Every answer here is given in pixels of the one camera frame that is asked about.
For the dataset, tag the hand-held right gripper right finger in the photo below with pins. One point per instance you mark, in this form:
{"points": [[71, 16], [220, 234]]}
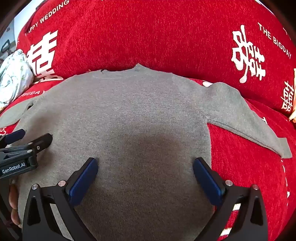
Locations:
{"points": [[208, 180]]}

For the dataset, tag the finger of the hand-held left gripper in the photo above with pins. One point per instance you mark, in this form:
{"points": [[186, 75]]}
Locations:
{"points": [[13, 136], [42, 141]]}

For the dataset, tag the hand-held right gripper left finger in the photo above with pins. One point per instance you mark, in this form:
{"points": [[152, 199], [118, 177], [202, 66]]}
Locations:
{"points": [[83, 179]]}

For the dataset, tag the grey knit sweater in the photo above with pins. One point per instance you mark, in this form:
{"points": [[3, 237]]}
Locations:
{"points": [[138, 111]]}

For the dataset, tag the person's left hand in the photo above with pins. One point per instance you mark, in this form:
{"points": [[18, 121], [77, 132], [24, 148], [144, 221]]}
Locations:
{"points": [[13, 199]]}

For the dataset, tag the white floral pillow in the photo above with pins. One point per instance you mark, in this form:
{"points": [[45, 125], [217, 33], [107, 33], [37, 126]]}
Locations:
{"points": [[13, 76]]}

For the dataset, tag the red and gold tasselled cushion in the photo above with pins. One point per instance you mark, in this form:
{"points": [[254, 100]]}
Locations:
{"points": [[294, 111]]}

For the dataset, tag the red printed sofa cover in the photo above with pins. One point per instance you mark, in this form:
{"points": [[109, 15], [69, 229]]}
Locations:
{"points": [[161, 34]]}

